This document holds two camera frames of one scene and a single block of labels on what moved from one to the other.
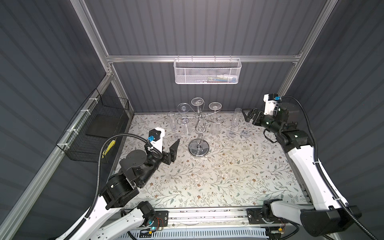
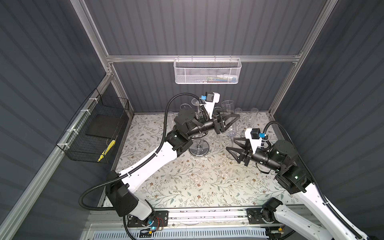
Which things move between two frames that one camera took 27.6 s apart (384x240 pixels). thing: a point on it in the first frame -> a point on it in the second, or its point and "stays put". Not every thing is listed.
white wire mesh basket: x=207 y=70 stays put
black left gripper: x=167 y=157 -> x=218 y=124
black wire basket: x=94 y=132 stays put
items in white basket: x=220 y=78 stays put
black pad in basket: x=104 y=125 stays put
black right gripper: x=258 y=114 -> x=246 y=154
